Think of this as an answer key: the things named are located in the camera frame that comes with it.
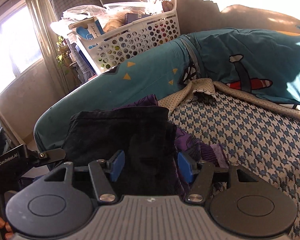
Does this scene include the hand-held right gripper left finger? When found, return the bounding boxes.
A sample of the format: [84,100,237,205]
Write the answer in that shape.
[44,150,125,203]

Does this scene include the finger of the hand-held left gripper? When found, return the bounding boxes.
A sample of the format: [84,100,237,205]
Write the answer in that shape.
[31,148,66,167]

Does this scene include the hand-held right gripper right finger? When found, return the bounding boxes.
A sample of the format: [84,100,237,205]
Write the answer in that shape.
[177,152,263,204]

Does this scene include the black t-shirt with red print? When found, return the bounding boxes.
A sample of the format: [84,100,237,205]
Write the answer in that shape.
[61,106,178,196]

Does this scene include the purple cloth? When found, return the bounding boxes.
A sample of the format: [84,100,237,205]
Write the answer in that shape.
[112,94,228,196]

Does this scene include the blue airplane print bed sheet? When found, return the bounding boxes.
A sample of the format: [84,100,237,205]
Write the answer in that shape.
[34,27,300,161]

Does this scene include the green potted plant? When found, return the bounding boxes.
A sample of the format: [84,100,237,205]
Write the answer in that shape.
[55,35,72,76]

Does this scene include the window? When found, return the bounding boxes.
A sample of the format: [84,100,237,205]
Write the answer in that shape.
[0,4,43,81]

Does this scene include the beige curtain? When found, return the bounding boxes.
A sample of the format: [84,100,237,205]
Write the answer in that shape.
[24,0,75,98]

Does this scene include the white perforated laundry basket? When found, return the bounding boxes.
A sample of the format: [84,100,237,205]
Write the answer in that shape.
[69,0,181,76]

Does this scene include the blue and white box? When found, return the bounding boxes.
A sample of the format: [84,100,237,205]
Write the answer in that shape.
[69,16,106,40]

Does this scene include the clear plastic bag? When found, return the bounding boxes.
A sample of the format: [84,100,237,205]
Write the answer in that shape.
[50,4,108,35]

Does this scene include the paper bag with handles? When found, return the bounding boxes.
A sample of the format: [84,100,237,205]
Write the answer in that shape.
[139,0,178,13]

